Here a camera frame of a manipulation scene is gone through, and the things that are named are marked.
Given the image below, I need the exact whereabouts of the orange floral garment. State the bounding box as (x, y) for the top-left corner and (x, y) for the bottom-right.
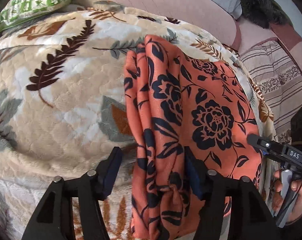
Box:
(124, 35), (262, 239)

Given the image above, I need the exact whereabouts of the person's right hand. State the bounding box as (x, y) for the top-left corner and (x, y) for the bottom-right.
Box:
(271, 169), (302, 222)

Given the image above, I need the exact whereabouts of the striped floral cushion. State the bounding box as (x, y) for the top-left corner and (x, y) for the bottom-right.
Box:
(240, 41), (302, 143)

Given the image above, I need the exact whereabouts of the pink quilted headboard cushion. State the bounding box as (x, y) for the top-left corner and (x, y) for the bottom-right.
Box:
(238, 18), (302, 72)

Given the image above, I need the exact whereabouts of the leaf pattern bed blanket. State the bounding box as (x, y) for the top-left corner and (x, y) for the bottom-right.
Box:
(0, 0), (275, 239)

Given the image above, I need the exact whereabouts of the dark furry garment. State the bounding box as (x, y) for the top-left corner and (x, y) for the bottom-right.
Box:
(240, 0), (289, 29)

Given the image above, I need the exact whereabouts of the pink quilted bolster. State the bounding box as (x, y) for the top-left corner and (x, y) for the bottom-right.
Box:
(108, 0), (241, 50)

